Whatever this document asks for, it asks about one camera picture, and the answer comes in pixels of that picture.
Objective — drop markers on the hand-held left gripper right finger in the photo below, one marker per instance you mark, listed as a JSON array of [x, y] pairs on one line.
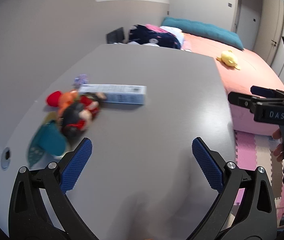
[[207, 165]]

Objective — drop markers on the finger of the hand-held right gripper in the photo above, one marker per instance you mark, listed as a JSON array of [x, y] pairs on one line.
[[262, 91], [240, 100]]

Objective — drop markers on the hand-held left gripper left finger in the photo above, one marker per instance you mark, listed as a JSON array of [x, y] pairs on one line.
[[78, 165]]

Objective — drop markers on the teal toy card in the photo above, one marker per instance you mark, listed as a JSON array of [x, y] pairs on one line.
[[48, 141]]

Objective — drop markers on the black and red doll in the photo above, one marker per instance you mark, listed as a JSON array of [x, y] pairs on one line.
[[76, 117]]

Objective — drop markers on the orange plastic toy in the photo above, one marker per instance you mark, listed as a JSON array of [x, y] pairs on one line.
[[66, 100]]

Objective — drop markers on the red soft toy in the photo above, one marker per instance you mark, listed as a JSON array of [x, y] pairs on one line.
[[53, 98]]

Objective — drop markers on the long white cardboard box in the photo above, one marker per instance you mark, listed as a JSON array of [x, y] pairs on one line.
[[117, 93]]

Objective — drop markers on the purple hair clip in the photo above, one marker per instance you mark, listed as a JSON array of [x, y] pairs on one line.
[[80, 79]]

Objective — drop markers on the person's right hand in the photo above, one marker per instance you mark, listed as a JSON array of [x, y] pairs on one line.
[[279, 150]]

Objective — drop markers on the pink bed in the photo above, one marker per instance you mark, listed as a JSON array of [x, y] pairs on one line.
[[247, 80]]

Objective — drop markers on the yellow plush toy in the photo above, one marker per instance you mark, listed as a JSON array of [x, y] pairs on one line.
[[228, 58]]

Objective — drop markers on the teal pillow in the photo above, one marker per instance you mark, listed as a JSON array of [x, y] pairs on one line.
[[202, 28]]

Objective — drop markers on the pink and white cloth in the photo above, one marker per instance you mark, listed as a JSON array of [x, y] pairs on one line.
[[167, 30]]

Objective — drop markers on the navy printed blanket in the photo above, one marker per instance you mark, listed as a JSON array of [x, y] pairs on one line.
[[149, 36]]

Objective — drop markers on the white frilly cloth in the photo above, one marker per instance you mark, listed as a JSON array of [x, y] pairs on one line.
[[142, 43]]

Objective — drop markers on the black wall socket plate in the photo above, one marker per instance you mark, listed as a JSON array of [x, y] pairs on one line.
[[115, 35]]

